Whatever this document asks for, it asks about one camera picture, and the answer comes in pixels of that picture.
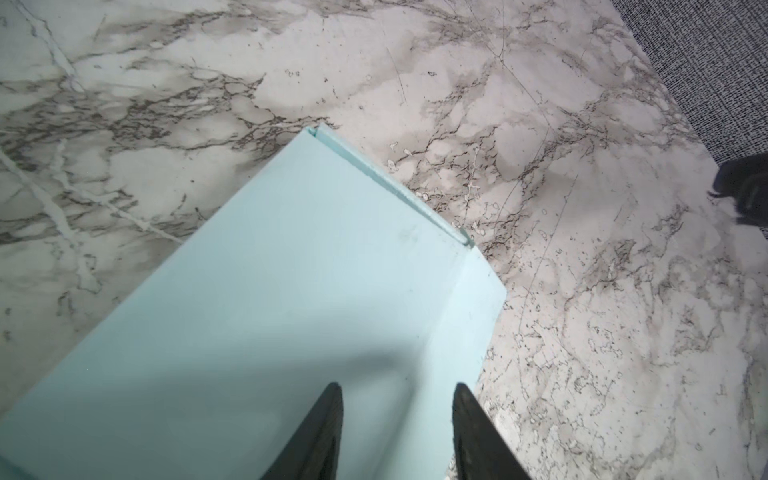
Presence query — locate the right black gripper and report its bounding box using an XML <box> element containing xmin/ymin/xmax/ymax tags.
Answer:
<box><xmin>709</xmin><ymin>153</ymin><xmax>767</xmax><ymax>227</ymax></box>

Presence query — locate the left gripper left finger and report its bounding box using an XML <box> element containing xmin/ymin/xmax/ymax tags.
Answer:
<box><xmin>261</xmin><ymin>382</ymin><xmax>344</xmax><ymax>480</ymax></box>

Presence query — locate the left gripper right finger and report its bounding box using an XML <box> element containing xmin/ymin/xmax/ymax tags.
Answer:
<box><xmin>452</xmin><ymin>383</ymin><xmax>531</xmax><ymax>480</ymax></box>

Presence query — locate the light blue paper box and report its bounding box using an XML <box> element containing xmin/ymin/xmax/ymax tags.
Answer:
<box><xmin>1</xmin><ymin>125</ymin><xmax>507</xmax><ymax>479</ymax></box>

